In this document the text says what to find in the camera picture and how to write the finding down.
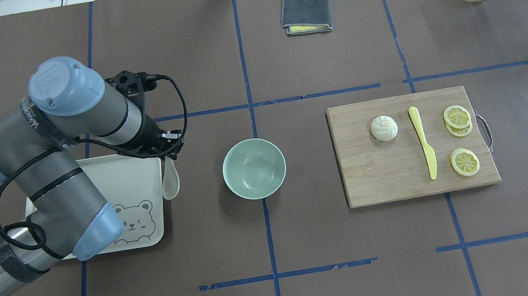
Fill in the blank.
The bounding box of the metal board handle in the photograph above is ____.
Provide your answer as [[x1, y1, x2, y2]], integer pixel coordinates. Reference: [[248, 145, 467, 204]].
[[473, 108, 494, 155]]

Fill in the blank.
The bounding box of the upper lemon slice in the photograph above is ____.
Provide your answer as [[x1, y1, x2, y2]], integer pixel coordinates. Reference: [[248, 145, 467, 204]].
[[443, 105, 472, 130]]

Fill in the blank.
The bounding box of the white steamed bun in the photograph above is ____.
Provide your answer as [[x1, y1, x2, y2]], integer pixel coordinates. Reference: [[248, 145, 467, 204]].
[[370, 115, 399, 142]]

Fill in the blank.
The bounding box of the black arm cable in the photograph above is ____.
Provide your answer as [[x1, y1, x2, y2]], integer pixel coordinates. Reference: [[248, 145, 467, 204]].
[[0, 69, 208, 270]]

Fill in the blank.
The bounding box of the yellow plastic knife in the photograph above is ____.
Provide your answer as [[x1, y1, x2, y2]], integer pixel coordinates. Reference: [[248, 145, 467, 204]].
[[408, 106, 439, 180]]

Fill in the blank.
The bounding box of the single lemon slice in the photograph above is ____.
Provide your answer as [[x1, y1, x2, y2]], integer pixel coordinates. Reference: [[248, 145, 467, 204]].
[[450, 148, 480, 177]]

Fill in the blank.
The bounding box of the white ceramic spoon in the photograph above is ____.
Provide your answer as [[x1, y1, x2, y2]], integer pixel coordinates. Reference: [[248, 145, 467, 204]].
[[161, 156, 181, 201]]

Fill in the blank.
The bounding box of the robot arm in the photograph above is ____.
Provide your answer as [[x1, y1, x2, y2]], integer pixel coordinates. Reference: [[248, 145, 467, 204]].
[[0, 56, 188, 296]]

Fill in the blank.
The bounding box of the grey folded cloth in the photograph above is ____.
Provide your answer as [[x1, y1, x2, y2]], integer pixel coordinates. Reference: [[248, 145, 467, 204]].
[[280, 0, 333, 37]]

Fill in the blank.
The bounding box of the cream bear tray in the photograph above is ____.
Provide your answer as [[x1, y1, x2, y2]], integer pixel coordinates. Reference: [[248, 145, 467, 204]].
[[25, 155, 164, 261]]

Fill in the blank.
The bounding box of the lower stacked lemon slice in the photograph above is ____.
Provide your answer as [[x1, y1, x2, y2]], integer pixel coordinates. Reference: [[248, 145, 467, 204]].
[[445, 123, 474, 137]]

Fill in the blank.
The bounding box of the bamboo cutting board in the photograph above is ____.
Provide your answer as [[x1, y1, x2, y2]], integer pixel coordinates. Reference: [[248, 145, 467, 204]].
[[326, 86, 501, 208]]

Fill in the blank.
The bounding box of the green bowl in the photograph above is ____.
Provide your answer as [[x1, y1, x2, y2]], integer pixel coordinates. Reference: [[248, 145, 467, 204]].
[[222, 138, 287, 200]]

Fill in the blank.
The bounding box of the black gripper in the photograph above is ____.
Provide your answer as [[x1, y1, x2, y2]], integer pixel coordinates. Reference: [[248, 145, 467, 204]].
[[105, 71, 185, 159]]

